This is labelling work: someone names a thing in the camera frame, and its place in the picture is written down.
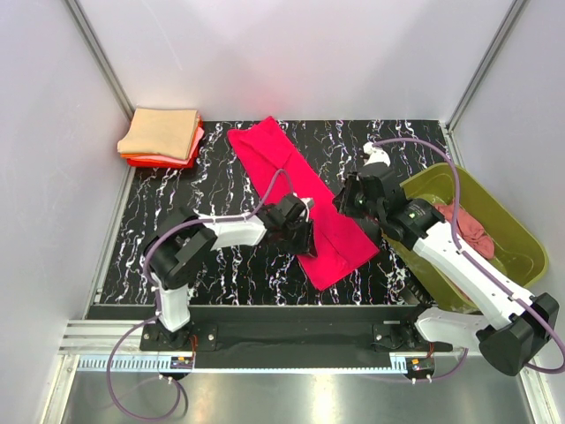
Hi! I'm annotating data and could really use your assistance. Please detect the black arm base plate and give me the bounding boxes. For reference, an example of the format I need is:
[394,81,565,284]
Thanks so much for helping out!
[140,306,429,352]

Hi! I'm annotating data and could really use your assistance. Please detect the dusty pink crumpled t shirt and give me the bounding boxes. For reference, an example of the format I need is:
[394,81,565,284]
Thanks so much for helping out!
[456,208,495,260]

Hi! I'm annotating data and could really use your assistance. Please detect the aluminium frame post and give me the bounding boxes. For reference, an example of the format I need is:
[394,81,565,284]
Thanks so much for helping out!
[62,0,134,121]
[445,0,529,133]

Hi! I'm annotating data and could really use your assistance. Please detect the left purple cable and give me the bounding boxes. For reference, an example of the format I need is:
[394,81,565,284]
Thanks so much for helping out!
[108,168,305,419]

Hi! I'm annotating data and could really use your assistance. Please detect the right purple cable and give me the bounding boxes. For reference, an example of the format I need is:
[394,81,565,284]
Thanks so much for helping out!
[365,137,565,381]

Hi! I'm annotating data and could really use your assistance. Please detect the purple cable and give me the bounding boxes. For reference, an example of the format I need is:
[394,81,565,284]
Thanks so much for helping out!
[108,168,305,419]
[365,137,565,381]

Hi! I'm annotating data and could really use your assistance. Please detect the olive green plastic bin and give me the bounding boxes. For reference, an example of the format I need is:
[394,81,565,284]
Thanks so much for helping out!
[387,163,547,314]

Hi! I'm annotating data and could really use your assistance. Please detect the right aluminium frame post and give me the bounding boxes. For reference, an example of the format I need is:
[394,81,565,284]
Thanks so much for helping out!
[445,0,529,133]

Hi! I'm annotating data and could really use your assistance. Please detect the folded beige t shirt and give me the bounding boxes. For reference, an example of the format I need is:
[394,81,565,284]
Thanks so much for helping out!
[117,108,200,160]

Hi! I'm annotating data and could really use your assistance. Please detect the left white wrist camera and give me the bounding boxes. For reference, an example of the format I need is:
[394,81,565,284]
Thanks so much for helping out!
[299,197,314,216]

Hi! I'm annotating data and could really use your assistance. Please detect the left aluminium frame post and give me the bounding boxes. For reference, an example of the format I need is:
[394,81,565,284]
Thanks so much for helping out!
[62,0,134,121]

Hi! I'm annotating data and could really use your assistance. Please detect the bright pink t shirt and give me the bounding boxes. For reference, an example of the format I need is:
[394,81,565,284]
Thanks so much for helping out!
[227,117,380,292]

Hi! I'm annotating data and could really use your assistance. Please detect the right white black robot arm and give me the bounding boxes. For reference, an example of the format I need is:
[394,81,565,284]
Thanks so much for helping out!
[333,163,560,376]

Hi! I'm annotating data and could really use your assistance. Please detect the white slotted cable duct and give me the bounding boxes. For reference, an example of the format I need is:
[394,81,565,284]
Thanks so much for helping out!
[74,355,410,372]

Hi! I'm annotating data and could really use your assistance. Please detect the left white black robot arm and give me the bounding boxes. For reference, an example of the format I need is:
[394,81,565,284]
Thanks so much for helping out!
[140,193,317,351]

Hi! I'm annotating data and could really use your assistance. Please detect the aluminium rail front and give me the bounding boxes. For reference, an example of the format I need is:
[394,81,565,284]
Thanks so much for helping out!
[60,319,482,354]

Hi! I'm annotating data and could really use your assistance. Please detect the folded red orange t shirts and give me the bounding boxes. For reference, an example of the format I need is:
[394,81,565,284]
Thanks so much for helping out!
[121,116,204,169]

